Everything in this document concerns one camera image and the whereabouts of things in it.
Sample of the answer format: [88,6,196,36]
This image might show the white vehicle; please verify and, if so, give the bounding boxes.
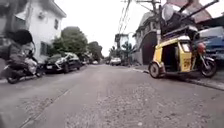
[110,57,123,67]

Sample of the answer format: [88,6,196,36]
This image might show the grey concrete road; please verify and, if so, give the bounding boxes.
[0,63,224,128]

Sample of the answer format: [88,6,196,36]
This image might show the grey building with gate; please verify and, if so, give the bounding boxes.
[130,11,162,66]

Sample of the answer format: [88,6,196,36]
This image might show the group of trees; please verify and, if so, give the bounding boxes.
[49,26,104,62]

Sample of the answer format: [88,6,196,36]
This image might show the black car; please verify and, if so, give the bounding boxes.
[43,52,82,74]

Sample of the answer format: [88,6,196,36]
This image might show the utility pole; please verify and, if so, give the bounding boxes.
[135,0,163,46]

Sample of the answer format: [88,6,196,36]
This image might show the yellow motor tricycle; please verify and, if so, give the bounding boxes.
[148,25,219,80]

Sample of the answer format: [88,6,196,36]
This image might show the white building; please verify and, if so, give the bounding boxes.
[0,0,68,64]

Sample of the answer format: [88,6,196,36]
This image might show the raised concrete kerb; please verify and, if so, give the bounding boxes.
[131,65,224,92]

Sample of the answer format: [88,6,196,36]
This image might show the parked motorcycle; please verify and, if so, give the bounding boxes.
[0,29,45,85]

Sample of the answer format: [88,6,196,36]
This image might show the blue vehicle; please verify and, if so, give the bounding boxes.
[199,26,224,64]

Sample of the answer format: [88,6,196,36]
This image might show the overhead wires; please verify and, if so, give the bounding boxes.
[117,0,134,35]

